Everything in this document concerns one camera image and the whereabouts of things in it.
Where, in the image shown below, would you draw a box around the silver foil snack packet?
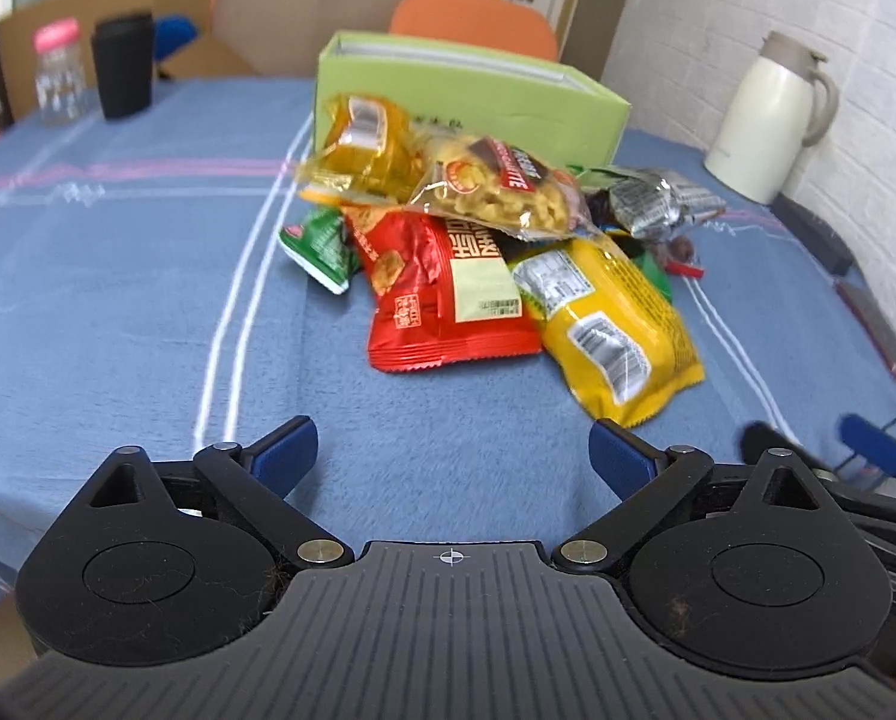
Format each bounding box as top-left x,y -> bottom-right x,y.
608,169 -> 727,242

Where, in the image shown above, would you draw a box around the black cup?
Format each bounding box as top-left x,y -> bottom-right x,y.
90,11 -> 154,121

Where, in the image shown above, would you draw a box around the pink lid clear bottle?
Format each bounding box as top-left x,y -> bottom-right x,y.
33,18 -> 87,124

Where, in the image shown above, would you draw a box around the orange chair back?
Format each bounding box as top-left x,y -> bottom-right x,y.
388,0 -> 558,62

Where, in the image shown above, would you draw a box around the green snack packet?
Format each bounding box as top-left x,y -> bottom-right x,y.
279,205 -> 359,296

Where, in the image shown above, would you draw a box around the blue plastic chair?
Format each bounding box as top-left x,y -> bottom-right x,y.
154,15 -> 199,64

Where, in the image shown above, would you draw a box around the yellow snack bag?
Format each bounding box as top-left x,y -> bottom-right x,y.
510,239 -> 705,427

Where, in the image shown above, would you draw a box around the golden transparent snack bag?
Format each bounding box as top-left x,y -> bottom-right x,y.
297,94 -> 432,208

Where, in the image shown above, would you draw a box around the blue striped tablecloth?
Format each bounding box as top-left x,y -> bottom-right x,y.
0,80 -> 896,596

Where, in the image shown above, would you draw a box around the red snack bag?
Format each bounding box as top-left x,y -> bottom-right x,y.
342,206 -> 542,372

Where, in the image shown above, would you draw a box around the white thermos jug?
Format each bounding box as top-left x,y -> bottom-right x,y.
703,31 -> 840,205

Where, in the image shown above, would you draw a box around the clear bag yellow snacks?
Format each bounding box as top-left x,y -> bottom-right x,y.
407,135 -> 594,241

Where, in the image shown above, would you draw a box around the green cardboard box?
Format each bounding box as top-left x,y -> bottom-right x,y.
313,31 -> 630,166

